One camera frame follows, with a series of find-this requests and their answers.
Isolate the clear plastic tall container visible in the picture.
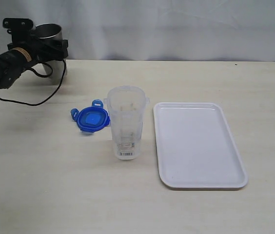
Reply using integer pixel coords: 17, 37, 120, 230
104, 86, 149, 160

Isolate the blue plastic lid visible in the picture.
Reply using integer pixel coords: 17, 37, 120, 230
70, 99, 110, 134

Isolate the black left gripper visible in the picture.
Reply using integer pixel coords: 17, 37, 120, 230
2, 18, 69, 62

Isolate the white backdrop curtain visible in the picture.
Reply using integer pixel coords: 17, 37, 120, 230
0, 0, 275, 61

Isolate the stainless steel cup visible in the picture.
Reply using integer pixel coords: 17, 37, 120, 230
34, 23, 68, 85

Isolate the white rectangular tray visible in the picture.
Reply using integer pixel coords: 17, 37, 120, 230
153, 102, 248, 190

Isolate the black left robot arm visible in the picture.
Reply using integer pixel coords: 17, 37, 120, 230
0, 18, 68, 89

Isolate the black cable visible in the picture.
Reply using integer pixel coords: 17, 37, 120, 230
0, 34, 67, 106

